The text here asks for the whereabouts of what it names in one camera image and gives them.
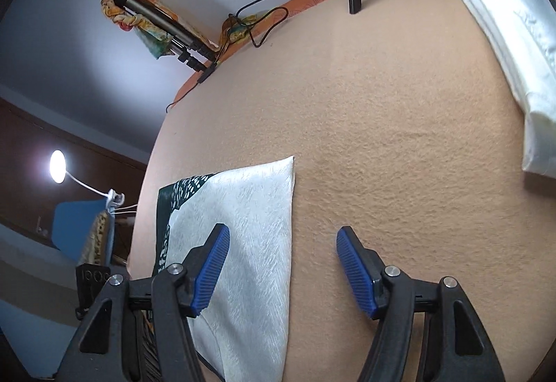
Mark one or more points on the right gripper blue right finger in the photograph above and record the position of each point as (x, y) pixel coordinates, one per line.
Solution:
(363, 268)

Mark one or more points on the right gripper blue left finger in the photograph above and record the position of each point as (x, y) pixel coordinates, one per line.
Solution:
(203, 265)

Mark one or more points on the green white printed t-shirt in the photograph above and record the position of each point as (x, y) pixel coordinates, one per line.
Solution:
(242, 333)

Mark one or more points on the blue chair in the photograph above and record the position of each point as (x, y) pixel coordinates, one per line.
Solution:
(84, 231)

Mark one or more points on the zebra striped trousers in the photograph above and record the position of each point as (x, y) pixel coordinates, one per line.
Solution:
(147, 357)

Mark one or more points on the white clip desk lamp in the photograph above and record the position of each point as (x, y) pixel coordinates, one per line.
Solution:
(114, 201)

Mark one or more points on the folded white garment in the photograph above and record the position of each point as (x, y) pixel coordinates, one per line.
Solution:
(522, 36)

